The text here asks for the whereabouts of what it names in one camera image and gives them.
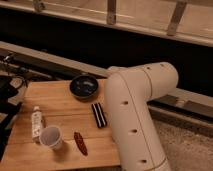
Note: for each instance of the dark red chili pepper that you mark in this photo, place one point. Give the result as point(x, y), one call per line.
point(80, 143)

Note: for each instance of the black equipment with cables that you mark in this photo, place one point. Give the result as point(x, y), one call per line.
point(9, 88)

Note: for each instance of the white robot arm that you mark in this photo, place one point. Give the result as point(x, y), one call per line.
point(127, 91)

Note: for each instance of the dark blue bowl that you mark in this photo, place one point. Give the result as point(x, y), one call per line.
point(84, 86)

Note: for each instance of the white paper cup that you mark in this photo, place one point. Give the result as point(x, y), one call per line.
point(51, 137)

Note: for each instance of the white tube bottle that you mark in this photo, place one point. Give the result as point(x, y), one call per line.
point(36, 123)

